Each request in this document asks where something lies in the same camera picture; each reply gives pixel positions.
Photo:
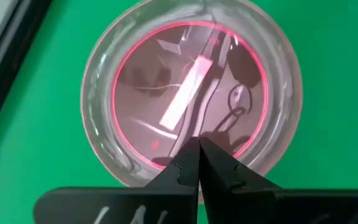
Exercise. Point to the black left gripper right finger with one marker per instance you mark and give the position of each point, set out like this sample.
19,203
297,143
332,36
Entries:
259,205

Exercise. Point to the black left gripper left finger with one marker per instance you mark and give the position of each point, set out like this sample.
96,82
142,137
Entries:
154,205

